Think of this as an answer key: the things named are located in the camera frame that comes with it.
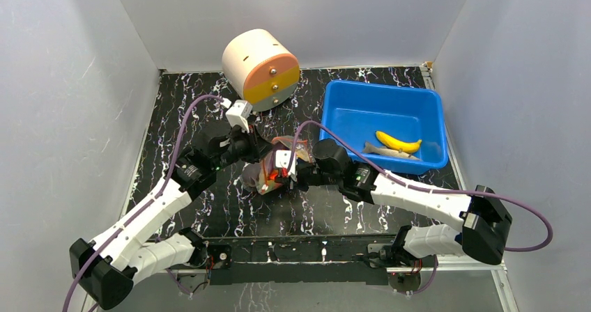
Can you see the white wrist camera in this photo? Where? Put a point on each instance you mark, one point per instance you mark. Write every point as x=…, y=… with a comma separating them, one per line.
x=282, y=160
x=237, y=113

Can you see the yellow toy banana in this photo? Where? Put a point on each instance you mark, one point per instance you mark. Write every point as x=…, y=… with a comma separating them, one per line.
x=395, y=144

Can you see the grey toy fish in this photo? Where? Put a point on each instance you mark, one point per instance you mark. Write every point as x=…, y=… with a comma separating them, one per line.
x=388, y=152

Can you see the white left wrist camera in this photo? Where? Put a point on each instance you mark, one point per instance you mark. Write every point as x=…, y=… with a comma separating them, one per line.
x=237, y=113

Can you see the blue plastic bin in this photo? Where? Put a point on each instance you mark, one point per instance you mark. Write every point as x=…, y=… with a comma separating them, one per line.
x=355, y=111

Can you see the cylindrical wooden drawer box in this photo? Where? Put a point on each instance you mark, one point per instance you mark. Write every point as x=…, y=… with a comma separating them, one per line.
x=260, y=69

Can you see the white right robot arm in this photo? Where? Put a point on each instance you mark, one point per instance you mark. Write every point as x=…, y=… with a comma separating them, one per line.
x=476, y=224

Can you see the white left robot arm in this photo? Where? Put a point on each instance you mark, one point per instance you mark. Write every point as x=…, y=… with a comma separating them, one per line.
x=112, y=263

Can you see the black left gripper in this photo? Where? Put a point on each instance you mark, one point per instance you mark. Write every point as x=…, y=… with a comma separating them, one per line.
x=258, y=146

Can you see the clear orange-zip bag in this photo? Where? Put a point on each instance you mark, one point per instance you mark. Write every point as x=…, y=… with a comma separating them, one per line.
x=260, y=177

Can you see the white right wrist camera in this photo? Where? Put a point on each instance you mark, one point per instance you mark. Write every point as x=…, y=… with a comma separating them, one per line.
x=282, y=160

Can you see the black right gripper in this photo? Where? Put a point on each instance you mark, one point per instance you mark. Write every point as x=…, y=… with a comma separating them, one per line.
x=286, y=176

